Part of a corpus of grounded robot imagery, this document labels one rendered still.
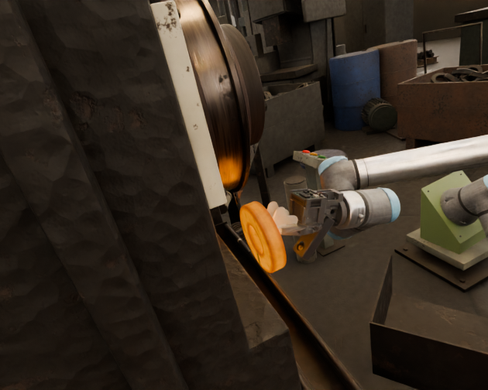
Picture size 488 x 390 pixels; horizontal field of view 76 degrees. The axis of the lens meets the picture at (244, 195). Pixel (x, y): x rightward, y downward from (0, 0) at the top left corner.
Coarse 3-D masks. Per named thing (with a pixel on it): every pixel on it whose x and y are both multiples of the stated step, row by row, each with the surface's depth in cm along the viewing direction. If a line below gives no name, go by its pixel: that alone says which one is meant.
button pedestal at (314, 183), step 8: (296, 152) 180; (304, 152) 178; (296, 160) 180; (304, 160) 172; (312, 160) 166; (320, 160) 162; (312, 168) 173; (312, 176) 176; (312, 184) 179; (320, 184) 176; (328, 240) 192; (336, 240) 198; (320, 248) 194; (328, 248) 192; (336, 248) 191
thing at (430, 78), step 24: (432, 72) 311; (456, 72) 277; (480, 72) 283; (408, 96) 287; (432, 96) 269; (456, 96) 252; (480, 96) 238; (408, 120) 296; (432, 120) 276; (456, 120) 259; (480, 120) 244; (408, 144) 307
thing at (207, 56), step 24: (168, 0) 53; (192, 0) 54; (192, 24) 52; (216, 24) 52; (192, 48) 51; (216, 48) 52; (216, 72) 52; (216, 96) 53; (240, 96) 53; (216, 120) 54; (240, 120) 55; (216, 144) 56; (240, 144) 58; (240, 168) 63
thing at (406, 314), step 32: (384, 288) 65; (384, 320) 67; (416, 320) 67; (448, 320) 66; (480, 320) 65; (384, 352) 57; (416, 352) 53; (448, 352) 50; (480, 352) 47; (416, 384) 56; (448, 384) 53; (480, 384) 49
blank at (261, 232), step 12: (252, 204) 66; (240, 216) 73; (252, 216) 64; (264, 216) 63; (252, 228) 71; (264, 228) 61; (276, 228) 62; (252, 240) 72; (264, 240) 62; (276, 240) 61; (264, 252) 65; (276, 252) 62; (264, 264) 68; (276, 264) 63
